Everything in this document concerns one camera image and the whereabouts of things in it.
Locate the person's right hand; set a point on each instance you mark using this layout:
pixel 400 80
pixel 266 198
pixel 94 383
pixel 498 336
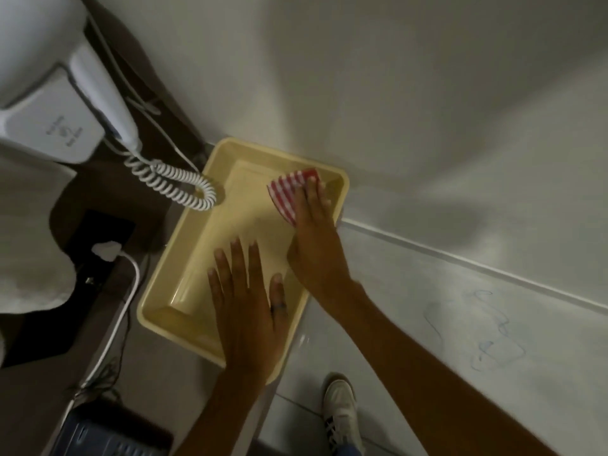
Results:
pixel 319 251

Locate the person's left hand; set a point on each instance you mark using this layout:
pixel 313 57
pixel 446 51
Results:
pixel 247 322

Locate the person's right fingers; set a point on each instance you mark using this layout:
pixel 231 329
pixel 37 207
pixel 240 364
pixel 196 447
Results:
pixel 316 199

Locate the person's left little finger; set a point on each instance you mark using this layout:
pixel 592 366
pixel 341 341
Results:
pixel 213 289

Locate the person's left thumb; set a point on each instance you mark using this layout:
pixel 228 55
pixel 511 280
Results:
pixel 279 299

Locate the person's left middle finger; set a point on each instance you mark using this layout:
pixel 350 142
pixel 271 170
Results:
pixel 238 265

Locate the red white checked cloth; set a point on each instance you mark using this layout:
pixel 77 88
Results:
pixel 285 194

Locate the pale yellow plastic tray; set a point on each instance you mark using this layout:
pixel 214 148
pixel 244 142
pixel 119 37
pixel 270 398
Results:
pixel 199 261

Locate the person's right forearm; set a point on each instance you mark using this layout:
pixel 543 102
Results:
pixel 427 370

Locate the person's left forearm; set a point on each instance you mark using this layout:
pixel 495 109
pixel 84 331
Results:
pixel 223 413

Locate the white power plug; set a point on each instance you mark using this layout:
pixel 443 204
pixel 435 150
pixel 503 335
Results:
pixel 107 250

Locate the white sneaker with dark stripes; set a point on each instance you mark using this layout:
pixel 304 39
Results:
pixel 339 413

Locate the black flat panel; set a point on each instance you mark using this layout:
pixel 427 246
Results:
pixel 97 227

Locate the dark blue basket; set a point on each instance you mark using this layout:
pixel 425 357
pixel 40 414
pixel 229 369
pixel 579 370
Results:
pixel 109 434

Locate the white towel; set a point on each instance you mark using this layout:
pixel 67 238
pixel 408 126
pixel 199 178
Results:
pixel 31 237

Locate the white hair dryer wall mount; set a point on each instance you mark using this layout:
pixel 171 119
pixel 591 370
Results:
pixel 52 123

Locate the white wall hair dryer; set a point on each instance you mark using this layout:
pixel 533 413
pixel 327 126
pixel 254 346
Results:
pixel 42 47

